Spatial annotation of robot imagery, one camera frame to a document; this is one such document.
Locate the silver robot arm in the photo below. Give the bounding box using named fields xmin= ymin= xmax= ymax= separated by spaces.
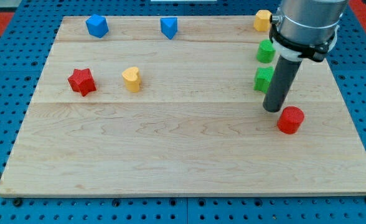
xmin=269 ymin=0 xmax=349 ymax=62

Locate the yellow heart block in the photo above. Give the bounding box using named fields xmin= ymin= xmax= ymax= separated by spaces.
xmin=122 ymin=67 xmax=141 ymax=93

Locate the light wooden board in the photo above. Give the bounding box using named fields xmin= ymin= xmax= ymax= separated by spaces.
xmin=0 ymin=16 xmax=366 ymax=198

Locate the green star block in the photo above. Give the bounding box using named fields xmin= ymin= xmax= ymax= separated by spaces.
xmin=253 ymin=67 xmax=274 ymax=93

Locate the blue triangle block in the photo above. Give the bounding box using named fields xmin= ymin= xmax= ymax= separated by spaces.
xmin=160 ymin=17 xmax=178 ymax=40

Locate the green cylinder block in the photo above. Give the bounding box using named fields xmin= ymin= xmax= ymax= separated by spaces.
xmin=256 ymin=39 xmax=276 ymax=63

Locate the red star block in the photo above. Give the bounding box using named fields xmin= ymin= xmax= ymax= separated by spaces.
xmin=67 ymin=68 xmax=96 ymax=96

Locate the red cylinder block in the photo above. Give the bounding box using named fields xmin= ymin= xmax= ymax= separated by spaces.
xmin=277 ymin=106 xmax=305 ymax=134

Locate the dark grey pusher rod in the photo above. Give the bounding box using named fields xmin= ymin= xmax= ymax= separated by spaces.
xmin=263 ymin=56 xmax=302 ymax=113

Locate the yellow hexagon block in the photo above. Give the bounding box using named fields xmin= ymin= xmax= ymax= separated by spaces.
xmin=253 ymin=10 xmax=272 ymax=32

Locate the blue cube block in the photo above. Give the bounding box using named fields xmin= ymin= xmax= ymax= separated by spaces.
xmin=85 ymin=14 xmax=109 ymax=38

